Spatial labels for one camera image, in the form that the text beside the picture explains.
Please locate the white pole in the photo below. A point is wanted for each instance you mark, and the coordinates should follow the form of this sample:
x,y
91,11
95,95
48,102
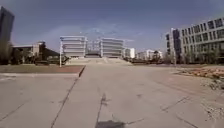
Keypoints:
x,y
60,53

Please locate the grey multi-storey building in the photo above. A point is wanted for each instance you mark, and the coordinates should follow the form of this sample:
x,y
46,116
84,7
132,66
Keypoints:
x,y
200,40

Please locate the pale low building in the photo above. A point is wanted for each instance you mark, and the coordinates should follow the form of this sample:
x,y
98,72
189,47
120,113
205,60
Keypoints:
x,y
146,54

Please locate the strip of rubble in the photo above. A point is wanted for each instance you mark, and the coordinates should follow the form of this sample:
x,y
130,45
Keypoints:
x,y
206,75

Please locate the row of trees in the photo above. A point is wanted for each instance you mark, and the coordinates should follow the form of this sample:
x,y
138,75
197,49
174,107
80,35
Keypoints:
x,y
5,53
196,57

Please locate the white twin-block building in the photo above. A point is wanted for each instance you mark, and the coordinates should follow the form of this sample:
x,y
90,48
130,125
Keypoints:
x,y
110,46

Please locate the low brown building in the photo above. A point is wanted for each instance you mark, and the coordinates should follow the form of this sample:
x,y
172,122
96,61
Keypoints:
x,y
33,50

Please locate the small white building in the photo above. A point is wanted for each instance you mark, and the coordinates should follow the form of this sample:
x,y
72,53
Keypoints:
x,y
129,52

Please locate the wide stone steps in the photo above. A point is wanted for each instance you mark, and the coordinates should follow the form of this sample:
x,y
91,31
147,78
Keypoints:
x,y
96,61

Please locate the dark glass building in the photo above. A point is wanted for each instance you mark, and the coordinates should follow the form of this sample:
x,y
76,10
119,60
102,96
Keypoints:
x,y
6,26

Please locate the grey paved plaza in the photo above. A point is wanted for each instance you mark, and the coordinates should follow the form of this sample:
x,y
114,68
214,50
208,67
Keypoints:
x,y
126,93

